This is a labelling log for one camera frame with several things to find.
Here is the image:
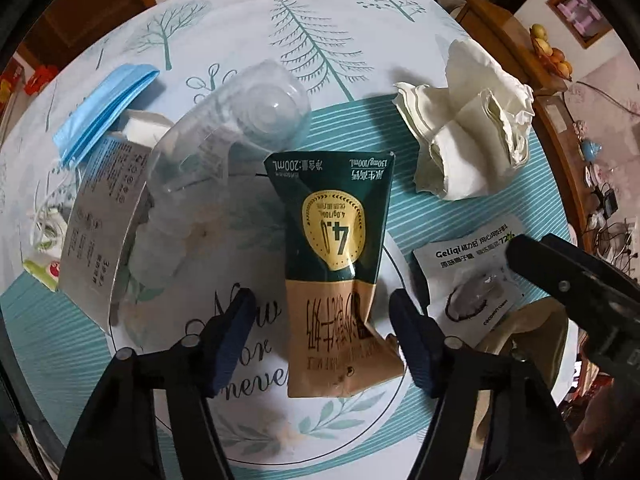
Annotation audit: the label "basket of fruit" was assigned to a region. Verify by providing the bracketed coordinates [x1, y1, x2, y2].
[529, 23, 574, 80]

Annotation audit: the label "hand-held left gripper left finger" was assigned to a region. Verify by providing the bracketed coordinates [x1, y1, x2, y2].
[59, 287, 257, 480]

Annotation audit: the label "clear plastic bottle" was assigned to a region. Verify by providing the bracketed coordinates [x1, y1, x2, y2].
[127, 59, 311, 291]

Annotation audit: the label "small red white wrapper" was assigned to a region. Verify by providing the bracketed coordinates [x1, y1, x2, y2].
[22, 252, 63, 292]

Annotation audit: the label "white tissue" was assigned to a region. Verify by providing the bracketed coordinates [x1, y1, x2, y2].
[122, 110, 176, 146]

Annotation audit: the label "red cardboard box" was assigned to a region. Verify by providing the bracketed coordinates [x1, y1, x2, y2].
[0, 57, 26, 111]

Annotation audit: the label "long wooden sideboard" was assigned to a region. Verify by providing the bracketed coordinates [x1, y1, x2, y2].
[532, 92, 640, 261]

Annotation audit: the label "white elastic cord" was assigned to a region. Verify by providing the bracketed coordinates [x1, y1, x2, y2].
[30, 177, 68, 252]

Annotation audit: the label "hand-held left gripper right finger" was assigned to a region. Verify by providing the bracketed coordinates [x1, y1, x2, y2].
[389, 290, 583, 480]

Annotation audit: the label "tan paper packet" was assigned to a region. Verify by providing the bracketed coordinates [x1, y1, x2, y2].
[475, 297, 571, 441]

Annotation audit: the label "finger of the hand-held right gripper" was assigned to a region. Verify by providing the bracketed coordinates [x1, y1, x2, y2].
[506, 232, 640, 376]

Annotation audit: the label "pink letter ornaments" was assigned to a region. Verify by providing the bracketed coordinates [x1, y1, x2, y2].
[559, 0, 603, 31]

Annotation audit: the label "blue face mask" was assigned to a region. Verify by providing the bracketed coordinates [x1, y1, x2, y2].
[52, 63, 161, 167]

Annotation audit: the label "crumpled white paper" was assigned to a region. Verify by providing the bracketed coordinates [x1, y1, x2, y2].
[392, 36, 536, 202]

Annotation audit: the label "white paper label card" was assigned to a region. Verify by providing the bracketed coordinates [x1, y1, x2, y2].
[59, 132, 153, 311]

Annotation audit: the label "wooden cabinet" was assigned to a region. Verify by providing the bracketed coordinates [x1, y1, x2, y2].
[455, 0, 571, 96]

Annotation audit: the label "green and brown milk pouch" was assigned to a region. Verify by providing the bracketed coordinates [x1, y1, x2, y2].
[263, 151, 406, 398]

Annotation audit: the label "brown wooden door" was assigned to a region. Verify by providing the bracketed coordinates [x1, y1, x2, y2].
[15, 0, 156, 71]

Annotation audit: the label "white coconut snack packet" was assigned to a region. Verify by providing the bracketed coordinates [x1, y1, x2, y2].
[412, 220, 526, 336]

